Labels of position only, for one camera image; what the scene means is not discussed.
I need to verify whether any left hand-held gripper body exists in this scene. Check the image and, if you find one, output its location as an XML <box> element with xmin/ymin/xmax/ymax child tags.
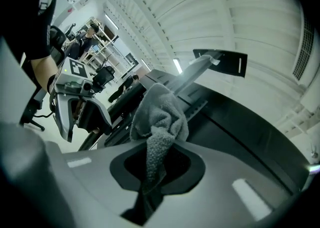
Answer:
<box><xmin>49</xmin><ymin>56</ymin><xmax>95</xmax><ymax>98</ymax></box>

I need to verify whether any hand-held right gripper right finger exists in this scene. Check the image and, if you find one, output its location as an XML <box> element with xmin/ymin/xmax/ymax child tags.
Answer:
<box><xmin>141</xmin><ymin>139</ymin><xmax>310</xmax><ymax>226</ymax></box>

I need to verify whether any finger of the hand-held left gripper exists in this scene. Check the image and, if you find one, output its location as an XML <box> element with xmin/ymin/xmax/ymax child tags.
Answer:
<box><xmin>52</xmin><ymin>91</ymin><xmax>76</xmax><ymax>144</ymax></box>
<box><xmin>74</xmin><ymin>95</ymin><xmax>113</xmax><ymax>136</ymax></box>

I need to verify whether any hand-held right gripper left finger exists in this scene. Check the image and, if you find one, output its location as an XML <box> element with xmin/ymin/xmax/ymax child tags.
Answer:
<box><xmin>44</xmin><ymin>141</ymin><xmax>149</xmax><ymax>217</ymax></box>

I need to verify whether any grey terry cloth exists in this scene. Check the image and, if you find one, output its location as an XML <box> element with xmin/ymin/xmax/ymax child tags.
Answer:
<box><xmin>129</xmin><ymin>82</ymin><xmax>190</xmax><ymax>196</ymax></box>

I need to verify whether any person's left forearm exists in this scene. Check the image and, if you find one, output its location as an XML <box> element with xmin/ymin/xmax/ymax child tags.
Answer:
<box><xmin>29</xmin><ymin>53</ymin><xmax>60</xmax><ymax>93</ymax></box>

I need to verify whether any black office chair with headrest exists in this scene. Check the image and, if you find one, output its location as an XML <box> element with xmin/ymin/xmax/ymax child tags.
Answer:
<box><xmin>90</xmin><ymin>65</ymin><xmax>116</xmax><ymax>94</ymax></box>

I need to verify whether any black mesh office chair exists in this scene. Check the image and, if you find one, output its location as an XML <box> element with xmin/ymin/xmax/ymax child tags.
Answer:
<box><xmin>19</xmin><ymin>25</ymin><xmax>67</xmax><ymax>133</ymax></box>

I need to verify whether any white metal shelving rack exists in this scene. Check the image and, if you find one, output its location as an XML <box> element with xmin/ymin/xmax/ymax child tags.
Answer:
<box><xmin>82</xmin><ymin>17</ymin><xmax>119</xmax><ymax>66</ymax></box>

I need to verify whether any person's black shirt sleeve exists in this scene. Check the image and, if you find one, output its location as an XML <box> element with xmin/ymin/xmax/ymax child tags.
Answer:
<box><xmin>22</xmin><ymin>0</ymin><xmax>59</xmax><ymax>61</ymax></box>

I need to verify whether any white air conditioner vent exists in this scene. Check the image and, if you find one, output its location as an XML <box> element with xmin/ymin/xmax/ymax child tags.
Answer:
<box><xmin>291</xmin><ymin>16</ymin><xmax>316</xmax><ymax>82</ymax></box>

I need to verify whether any black floor cable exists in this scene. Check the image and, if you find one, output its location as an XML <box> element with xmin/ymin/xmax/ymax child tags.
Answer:
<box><xmin>33</xmin><ymin>111</ymin><xmax>56</xmax><ymax>120</ymax></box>

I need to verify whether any white wall panel box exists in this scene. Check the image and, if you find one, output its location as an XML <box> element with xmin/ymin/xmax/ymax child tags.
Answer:
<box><xmin>72</xmin><ymin>0</ymin><xmax>91</xmax><ymax>11</ymax></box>

